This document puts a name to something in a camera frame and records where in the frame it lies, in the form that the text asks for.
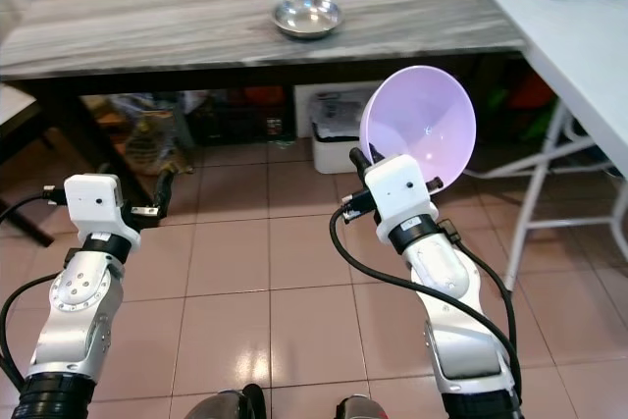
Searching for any purple plastic bowl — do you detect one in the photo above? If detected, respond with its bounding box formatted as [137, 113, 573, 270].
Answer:
[359, 66, 478, 190]

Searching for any right robot leg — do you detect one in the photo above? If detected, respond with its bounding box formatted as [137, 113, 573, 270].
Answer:
[335, 394, 394, 419]

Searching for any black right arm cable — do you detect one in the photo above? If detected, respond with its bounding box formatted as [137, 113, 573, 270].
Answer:
[329, 211, 521, 391]

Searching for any black plastic crate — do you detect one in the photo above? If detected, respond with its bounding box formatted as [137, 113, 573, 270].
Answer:
[188, 90, 300, 147]

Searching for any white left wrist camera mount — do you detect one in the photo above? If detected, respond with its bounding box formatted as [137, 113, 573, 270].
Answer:
[64, 174, 141, 245]

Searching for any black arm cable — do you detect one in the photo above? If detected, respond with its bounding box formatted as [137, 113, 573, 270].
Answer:
[0, 193, 72, 393]
[329, 211, 521, 391]

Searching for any grey marble top table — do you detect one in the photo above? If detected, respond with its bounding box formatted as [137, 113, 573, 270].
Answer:
[0, 0, 527, 184]

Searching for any left robot leg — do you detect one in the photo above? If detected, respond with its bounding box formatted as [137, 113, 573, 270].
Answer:
[184, 385, 267, 419]

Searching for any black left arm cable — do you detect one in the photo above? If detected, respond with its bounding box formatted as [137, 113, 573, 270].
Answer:
[0, 193, 72, 393]

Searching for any robot leg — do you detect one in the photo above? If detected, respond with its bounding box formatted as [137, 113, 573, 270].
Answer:
[335, 394, 394, 419]
[184, 385, 267, 419]

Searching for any white folding table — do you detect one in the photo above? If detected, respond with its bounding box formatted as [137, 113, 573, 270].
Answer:
[478, 0, 628, 292]

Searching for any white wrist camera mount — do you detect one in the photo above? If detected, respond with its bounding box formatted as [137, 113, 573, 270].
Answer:
[363, 154, 439, 243]
[64, 174, 141, 245]

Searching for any clear plastic bag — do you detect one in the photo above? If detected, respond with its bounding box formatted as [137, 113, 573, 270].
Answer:
[106, 95, 189, 178]

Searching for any small steel bowl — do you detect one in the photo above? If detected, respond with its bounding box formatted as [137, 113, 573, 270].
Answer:
[272, 0, 344, 42]

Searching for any white plastic storage box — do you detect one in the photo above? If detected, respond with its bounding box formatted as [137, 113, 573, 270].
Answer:
[308, 85, 376, 176]

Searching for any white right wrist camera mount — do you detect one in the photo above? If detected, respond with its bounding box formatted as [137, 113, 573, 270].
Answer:
[363, 154, 439, 243]

